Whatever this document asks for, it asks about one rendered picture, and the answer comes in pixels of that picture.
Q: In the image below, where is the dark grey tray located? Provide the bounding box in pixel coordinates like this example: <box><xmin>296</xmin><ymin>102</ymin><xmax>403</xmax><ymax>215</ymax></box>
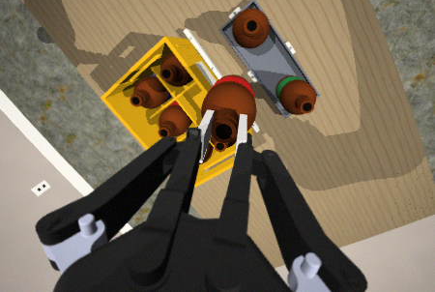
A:
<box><xmin>220</xmin><ymin>13</ymin><xmax>320</xmax><ymax>118</ymax></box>

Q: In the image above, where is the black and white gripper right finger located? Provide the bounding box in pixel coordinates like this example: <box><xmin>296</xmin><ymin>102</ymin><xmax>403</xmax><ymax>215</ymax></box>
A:
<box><xmin>205</xmin><ymin>114</ymin><xmax>367</xmax><ymax>292</ymax></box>

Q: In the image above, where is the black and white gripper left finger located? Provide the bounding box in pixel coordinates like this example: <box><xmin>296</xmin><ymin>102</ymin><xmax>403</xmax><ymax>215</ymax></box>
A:
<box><xmin>35</xmin><ymin>110</ymin><xmax>214</xmax><ymax>286</ymax></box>

